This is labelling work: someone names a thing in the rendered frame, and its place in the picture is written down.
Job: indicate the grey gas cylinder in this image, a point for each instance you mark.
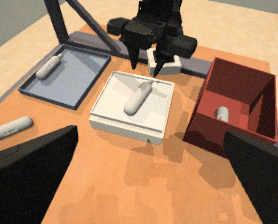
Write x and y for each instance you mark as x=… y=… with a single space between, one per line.
x=138 y=98
x=15 y=126
x=48 y=67
x=222 y=113

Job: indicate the white digital scale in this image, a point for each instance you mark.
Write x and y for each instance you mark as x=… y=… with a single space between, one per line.
x=148 y=123

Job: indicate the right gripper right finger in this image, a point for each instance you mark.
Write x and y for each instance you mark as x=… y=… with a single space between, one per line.
x=255 y=163

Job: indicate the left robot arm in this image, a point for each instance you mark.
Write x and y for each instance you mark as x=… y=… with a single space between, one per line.
x=143 y=30

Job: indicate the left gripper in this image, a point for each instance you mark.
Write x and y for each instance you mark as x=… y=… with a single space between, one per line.
x=181 y=45

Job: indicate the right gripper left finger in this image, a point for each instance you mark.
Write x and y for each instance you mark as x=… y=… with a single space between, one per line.
x=31 y=173

